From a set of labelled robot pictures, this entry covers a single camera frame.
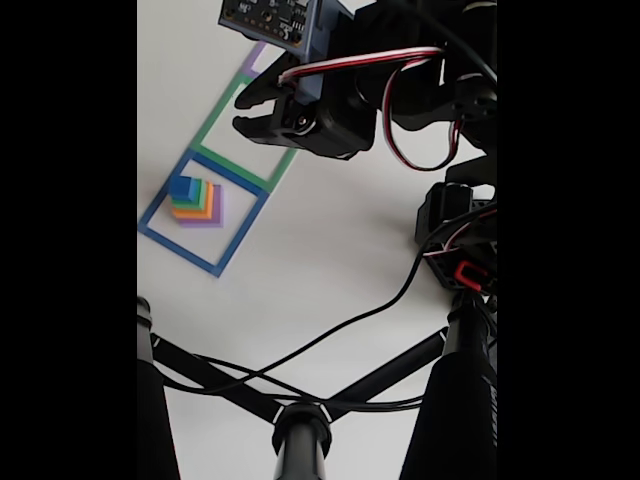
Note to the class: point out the green block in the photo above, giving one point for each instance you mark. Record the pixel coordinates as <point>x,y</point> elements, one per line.
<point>200,200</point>

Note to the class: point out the orange block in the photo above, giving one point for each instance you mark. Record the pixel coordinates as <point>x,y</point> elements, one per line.
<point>210,210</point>

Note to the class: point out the purple block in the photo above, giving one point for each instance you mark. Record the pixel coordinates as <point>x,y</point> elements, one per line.
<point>218,217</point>

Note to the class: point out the small blue cube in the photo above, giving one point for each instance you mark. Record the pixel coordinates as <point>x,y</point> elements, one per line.
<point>181,186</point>

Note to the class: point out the red clamp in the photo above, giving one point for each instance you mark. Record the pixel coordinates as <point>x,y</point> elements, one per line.
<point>470,275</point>

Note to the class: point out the black tripod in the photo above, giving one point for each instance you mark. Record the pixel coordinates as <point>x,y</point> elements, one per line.
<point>300,440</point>

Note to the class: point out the purple square frame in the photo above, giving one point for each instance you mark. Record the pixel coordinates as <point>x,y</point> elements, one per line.
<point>256,62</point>

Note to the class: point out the green square frame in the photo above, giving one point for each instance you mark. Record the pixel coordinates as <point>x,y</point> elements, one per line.
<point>218,112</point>

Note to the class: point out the dark gripper camera box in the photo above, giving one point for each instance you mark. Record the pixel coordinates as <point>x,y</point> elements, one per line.
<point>270,17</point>

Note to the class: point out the blue square frame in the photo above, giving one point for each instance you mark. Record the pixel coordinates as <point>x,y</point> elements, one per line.
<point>180,251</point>

